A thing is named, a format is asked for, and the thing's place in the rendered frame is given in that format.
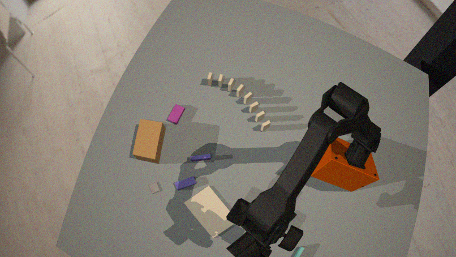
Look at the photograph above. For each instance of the purple rectangular block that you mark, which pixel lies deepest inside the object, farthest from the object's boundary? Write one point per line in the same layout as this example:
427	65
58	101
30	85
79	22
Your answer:
200	157
185	183

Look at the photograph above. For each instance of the magenta rectangular block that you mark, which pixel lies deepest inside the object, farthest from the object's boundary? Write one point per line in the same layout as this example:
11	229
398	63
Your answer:
176	114

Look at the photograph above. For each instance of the beige flat rectangular panel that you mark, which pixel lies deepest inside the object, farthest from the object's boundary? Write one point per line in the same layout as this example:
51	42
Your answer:
210	211

